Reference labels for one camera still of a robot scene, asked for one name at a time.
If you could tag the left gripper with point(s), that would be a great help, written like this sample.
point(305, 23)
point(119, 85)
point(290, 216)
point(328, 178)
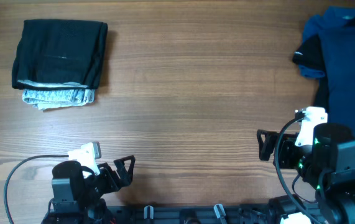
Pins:
point(125, 177)

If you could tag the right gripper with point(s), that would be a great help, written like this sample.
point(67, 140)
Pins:
point(268, 144)

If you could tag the black shorts garment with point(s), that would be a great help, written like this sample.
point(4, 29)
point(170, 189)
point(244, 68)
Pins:
point(59, 54)

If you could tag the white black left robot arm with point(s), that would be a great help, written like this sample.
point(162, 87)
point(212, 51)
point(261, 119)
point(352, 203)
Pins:
point(78, 191)

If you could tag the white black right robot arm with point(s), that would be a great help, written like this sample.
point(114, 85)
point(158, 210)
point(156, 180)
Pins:
point(327, 164)

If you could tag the folded light blue jeans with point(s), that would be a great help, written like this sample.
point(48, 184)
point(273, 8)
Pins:
point(51, 99)

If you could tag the dark blue polo shirt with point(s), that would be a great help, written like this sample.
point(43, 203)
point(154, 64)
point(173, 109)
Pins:
point(331, 15)

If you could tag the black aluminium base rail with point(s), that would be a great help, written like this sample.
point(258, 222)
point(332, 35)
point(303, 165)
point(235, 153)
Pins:
point(240, 214)

